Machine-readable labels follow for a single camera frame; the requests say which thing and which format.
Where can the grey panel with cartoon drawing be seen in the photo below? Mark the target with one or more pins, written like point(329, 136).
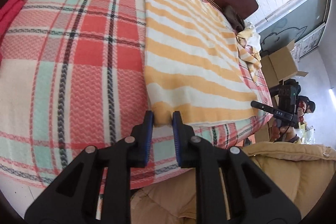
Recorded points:
point(288, 22)

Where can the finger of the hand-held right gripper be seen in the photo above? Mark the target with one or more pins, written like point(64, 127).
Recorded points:
point(262, 106)

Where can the bright pink garment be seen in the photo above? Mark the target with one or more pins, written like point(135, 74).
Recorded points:
point(10, 11)

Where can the tan quilted coat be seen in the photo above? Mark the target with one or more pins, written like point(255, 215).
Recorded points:
point(288, 182)

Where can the brown cardboard box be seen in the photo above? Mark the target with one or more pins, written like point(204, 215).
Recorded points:
point(278, 64)

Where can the yellow white striped sweater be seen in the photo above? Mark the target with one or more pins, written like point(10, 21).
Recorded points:
point(189, 56)

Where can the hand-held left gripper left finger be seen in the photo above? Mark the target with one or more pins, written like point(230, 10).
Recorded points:
point(149, 134)

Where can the yellow white striped cloth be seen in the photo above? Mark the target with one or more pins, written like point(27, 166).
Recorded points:
point(249, 53)

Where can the wall poster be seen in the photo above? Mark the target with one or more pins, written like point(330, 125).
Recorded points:
point(309, 41)

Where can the person's right hand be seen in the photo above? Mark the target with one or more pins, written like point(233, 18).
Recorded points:
point(279, 130)

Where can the fluorescent tube light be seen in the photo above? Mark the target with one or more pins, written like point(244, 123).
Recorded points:
point(332, 92)

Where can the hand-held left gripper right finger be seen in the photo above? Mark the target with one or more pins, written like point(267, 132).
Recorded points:
point(176, 134)

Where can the red plaid blanket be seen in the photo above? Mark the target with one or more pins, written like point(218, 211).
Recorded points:
point(78, 82)

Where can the dark brown garment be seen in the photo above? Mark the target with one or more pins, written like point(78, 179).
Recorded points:
point(233, 16)

